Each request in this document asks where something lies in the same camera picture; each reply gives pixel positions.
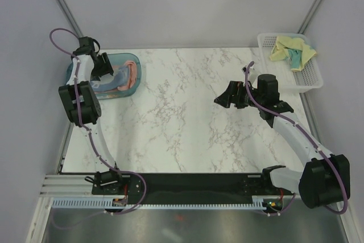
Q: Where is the white slotted cable duct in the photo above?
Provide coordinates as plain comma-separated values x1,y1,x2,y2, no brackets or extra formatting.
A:
51,197,275,210

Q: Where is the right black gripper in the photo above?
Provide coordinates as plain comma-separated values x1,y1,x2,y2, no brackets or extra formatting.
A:
214,80,264,109

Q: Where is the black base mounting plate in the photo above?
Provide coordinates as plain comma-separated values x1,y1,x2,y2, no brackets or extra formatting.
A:
90,172,293,205

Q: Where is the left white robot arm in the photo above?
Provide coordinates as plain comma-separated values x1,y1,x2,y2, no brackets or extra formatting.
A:
59,36,125,194

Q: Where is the teal transparent plastic bin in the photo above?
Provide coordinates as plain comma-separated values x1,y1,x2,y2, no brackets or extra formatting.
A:
59,52,142,104

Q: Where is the yellow cloth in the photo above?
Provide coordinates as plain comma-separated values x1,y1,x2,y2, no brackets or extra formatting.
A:
270,35,317,71

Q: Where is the aluminium extrusion rail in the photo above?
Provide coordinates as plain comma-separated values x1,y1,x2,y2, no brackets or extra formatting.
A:
39,173,350,198

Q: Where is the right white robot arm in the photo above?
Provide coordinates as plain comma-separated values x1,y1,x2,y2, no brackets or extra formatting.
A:
214,74,350,215

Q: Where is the teal cloth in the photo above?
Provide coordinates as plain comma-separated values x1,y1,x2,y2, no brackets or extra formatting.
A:
288,49,302,71

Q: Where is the blue cloth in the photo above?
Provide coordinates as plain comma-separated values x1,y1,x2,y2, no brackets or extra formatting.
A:
90,65,130,93

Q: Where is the pink towel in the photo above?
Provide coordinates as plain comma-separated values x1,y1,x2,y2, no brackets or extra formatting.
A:
111,60,138,91

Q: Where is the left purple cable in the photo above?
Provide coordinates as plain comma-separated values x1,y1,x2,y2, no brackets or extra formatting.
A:
49,28,147,230

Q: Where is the right aluminium corner post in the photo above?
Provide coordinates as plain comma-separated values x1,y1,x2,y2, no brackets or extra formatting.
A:
295,0,341,35

